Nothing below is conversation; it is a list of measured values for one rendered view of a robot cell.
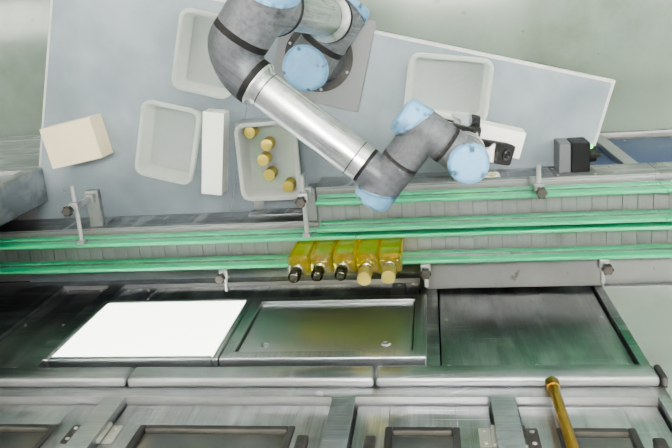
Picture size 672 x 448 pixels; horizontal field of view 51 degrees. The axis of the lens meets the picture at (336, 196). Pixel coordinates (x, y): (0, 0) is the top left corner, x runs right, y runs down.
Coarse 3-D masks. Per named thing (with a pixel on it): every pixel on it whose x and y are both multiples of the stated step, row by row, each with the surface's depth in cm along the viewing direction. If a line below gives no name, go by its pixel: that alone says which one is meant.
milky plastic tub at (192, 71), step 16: (192, 16) 194; (208, 16) 187; (192, 32) 196; (208, 32) 195; (176, 48) 190; (192, 48) 197; (176, 64) 192; (192, 64) 198; (208, 64) 198; (176, 80) 194; (192, 80) 200; (208, 80) 199; (224, 96) 192
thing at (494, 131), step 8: (440, 112) 161; (456, 120) 158; (480, 120) 161; (488, 128) 157; (496, 128) 157; (504, 128) 157; (512, 128) 159; (520, 128) 161; (480, 136) 158; (488, 136) 158; (496, 136) 157; (504, 136) 157; (512, 136) 157; (520, 136) 157; (512, 144) 157; (520, 144) 157; (520, 152) 158
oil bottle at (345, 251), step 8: (344, 240) 184; (352, 240) 184; (336, 248) 179; (344, 248) 178; (352, 248) 178; (336, 256) 173; (344, 256) 173; (352, 256) 173; (336, 264) 173; (352, 264) 173; (352, 272) 173
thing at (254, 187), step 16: (240, 128) 193; (272, 128) 199; (240, 144) 195; (256, 144) 200; (288, 144) 199; (240, 160) 195; (256, 160) 202; (272, 160) 201; (288, 160) 201; (240, 176) 196; (256, 176) 203; (288, 176) 202; (256, 192) 201; (272, 192) 200
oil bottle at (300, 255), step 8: (296, 248) 182; (304, 248) 181; (312, 248) 182; (296, 256) 176; (304, 256) 175; (288, 264) 175; (296, 264) 174; (304, 264) 174; (288, 272) 176; (304, 272) 174
